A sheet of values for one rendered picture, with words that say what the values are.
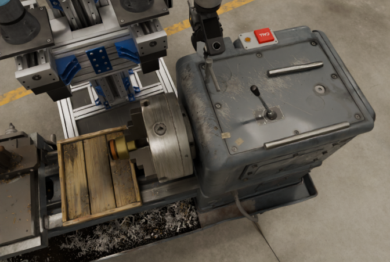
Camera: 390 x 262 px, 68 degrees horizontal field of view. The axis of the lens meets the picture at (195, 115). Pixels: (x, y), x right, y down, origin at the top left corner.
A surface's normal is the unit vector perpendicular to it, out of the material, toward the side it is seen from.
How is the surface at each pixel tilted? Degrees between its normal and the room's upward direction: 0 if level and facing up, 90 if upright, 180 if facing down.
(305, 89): 0
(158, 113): 6
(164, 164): 57
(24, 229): 0
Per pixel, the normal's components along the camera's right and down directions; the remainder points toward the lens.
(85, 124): 0.03, -0.46
